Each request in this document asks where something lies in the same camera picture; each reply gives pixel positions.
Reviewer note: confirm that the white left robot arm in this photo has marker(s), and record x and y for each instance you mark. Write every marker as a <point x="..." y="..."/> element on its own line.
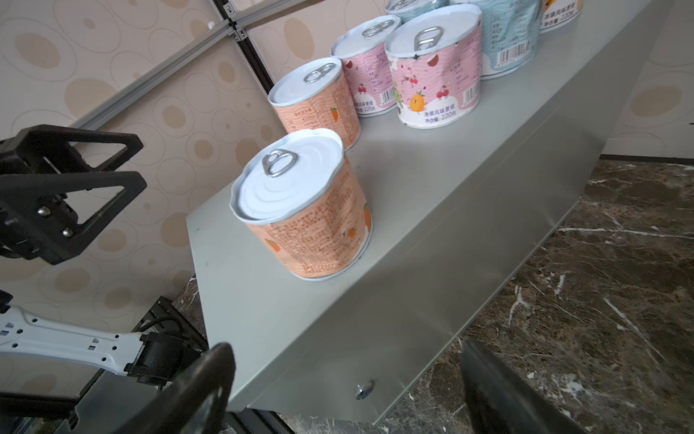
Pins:
<point x="60" y="189"/>

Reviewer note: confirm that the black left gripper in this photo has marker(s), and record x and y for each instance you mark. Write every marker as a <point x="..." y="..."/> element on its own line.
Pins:
<point x="54" y="216"/>

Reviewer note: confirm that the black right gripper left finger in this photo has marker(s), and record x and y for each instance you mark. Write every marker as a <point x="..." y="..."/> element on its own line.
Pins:
<point x="195" y="402"/>

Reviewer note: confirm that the brown label can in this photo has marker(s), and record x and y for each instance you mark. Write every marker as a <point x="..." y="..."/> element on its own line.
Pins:
<point x="316" y="95"/>

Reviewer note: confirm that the black corner frame post left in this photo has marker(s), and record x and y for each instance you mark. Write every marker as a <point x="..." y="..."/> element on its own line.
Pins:
<point x="246" y="46"/>

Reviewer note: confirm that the orange fruit label can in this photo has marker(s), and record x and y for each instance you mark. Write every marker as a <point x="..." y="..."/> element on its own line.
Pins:
<point x="301" y="197"/>

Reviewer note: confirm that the silver aluminium rail left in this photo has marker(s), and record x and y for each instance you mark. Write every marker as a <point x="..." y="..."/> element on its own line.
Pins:
<point x="138" y="89"/>

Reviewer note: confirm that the yellow orange label can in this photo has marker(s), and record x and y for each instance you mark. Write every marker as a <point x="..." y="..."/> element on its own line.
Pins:
<point x="557" y="13"/>

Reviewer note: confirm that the light blue label can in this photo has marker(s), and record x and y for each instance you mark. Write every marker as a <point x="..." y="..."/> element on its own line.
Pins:
<point x="407" y="10"/>

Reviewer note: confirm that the silver aluminium crossbar back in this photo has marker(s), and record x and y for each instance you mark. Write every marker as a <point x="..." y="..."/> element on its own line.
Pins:
<point x="267" y="10"/>

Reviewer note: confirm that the teal label can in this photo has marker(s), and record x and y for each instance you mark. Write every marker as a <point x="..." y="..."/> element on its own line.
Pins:
<point x="511" y="29"/>

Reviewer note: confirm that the pink flower label can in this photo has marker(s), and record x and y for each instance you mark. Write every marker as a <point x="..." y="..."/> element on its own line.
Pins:
<point x="436" y="66"/>

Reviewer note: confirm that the grey metal cabinet box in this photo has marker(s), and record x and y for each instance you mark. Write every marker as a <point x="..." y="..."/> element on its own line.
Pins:
<point x="457" y="211"/>

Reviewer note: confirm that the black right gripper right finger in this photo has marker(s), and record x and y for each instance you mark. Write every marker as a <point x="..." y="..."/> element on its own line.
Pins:
<point x="499" y="401"/>

